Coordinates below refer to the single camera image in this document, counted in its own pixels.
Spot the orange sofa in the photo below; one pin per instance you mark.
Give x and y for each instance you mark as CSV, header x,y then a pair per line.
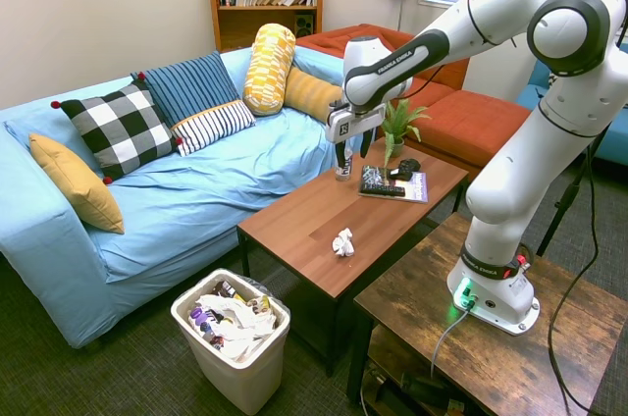
x,y
441,107

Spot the black white checkered pillow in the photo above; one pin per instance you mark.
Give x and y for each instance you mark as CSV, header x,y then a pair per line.
x,y
120,129

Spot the small green potted plant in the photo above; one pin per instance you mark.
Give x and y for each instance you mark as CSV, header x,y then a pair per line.
x,y
400,124

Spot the black camera tripod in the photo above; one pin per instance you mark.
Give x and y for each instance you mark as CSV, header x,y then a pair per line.
x,y
564,200

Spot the wooden coffee table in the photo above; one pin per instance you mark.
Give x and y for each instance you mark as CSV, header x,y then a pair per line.
x,y
353,224

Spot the mustard yellow square pillow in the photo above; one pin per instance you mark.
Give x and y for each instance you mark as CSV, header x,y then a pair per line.
x,y
78,185

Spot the black patterned book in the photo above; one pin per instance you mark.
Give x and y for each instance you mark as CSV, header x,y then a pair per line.
x,y
380,183

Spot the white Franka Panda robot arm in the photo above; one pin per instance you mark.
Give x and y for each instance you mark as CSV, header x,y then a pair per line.
x,y
510,107

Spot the yellow white patterned bolster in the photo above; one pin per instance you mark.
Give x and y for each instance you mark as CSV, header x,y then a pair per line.
x,y
269,67

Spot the black power strip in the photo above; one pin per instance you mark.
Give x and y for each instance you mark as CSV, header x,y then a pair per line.
x,y
417,386

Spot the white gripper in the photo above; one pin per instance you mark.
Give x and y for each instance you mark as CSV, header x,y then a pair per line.
x,y
347,122

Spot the yellow striped pillow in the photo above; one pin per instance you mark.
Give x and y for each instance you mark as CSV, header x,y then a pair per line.
x,y
309,94

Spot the crumpled white tissue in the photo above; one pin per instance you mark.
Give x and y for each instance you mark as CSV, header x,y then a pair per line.
x,y
344,242

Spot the black game controller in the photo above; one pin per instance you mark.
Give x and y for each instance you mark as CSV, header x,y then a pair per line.
x,y
404,168

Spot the blue striped pillow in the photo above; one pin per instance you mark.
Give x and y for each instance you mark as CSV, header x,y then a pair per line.
x,y
189,87

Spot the beige plastic trash bin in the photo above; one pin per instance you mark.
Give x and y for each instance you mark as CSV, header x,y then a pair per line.
x,y
230,337

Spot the black small speaker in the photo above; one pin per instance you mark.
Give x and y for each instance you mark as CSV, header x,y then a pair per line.
x,y
304,25

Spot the white navy striped pillow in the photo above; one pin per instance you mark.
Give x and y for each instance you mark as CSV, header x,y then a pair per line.
x,y
213,125

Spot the light blue sofa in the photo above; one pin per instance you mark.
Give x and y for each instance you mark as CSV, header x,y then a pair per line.
x,y
186,195

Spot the rustic wooden robot table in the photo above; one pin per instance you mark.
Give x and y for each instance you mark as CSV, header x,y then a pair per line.
x,y
490,337

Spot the purple cover magazine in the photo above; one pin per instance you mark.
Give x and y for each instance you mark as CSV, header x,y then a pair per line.
x,y
414,188

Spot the teal blue chair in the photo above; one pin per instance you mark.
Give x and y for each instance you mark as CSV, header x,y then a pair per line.
x,y
608,117

